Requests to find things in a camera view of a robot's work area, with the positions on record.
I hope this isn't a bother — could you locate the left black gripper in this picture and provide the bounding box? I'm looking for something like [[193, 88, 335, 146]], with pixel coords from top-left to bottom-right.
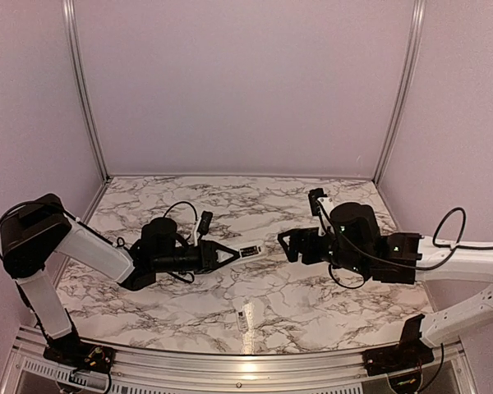
[[154, 240, 241, 275]]

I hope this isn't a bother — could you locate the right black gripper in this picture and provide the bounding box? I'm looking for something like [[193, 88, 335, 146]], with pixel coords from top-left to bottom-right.
[[278, 227, 370, 277]]

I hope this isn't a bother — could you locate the white remote control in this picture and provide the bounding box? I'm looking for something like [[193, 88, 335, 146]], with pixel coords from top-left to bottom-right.
[[228, 243, 266, 263]]

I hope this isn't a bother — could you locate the white battery cover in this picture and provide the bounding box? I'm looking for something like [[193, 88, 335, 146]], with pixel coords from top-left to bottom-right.
[[237, 311, 249, 332]]

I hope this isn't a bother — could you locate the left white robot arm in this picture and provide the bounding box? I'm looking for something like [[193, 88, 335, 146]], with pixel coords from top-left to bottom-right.
[[0, 194, 241, 365]]

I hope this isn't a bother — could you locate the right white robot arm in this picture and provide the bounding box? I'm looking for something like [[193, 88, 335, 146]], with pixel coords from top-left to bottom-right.
[[278, 196, 493, 368]]

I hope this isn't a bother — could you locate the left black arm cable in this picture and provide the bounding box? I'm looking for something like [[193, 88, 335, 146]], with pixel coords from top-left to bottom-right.
[[0, 199, 198, 286]]

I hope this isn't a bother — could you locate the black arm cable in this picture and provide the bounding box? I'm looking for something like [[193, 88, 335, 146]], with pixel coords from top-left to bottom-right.
[[0, 199, 198, 286], [316, 207, 468, 288]]

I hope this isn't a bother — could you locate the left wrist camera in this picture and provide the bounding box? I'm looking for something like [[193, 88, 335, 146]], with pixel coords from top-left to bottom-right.
[[191, 211, 213, 246]]

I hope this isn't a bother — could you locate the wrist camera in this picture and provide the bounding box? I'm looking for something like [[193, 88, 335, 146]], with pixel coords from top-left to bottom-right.
[[307, 188, 334, 234], [191, 211, 213, 246]]

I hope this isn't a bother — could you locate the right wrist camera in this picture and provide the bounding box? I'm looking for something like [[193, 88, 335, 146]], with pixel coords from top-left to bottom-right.
[[307, 188, 334, 234]]

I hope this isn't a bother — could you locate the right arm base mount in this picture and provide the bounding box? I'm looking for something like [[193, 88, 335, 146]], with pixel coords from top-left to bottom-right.
[[362, 314, 435, 376]]

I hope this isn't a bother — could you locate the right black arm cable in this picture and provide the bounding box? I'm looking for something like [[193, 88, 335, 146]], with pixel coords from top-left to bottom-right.
[[316, 207, 468, 288]]

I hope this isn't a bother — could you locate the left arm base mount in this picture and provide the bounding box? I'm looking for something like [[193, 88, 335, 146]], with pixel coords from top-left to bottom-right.
[[42, 324, 115, 374]]

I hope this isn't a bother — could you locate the front aluminium rail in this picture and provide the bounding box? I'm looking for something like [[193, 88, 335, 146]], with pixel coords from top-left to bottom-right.
[[7, 334, 477, 394]]

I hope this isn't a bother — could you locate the right aluminium frame post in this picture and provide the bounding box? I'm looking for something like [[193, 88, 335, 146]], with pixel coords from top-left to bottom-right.
[[372, 0, 426, 188]]

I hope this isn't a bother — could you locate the aluminium frame post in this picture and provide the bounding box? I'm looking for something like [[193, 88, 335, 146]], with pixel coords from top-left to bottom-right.
[[372, 0, 426, 188], [62, 0, 110, 183]]

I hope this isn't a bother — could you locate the left aluminium frame post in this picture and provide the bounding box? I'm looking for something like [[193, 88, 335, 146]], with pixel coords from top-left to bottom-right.
[[62, 0, 110, 183]]

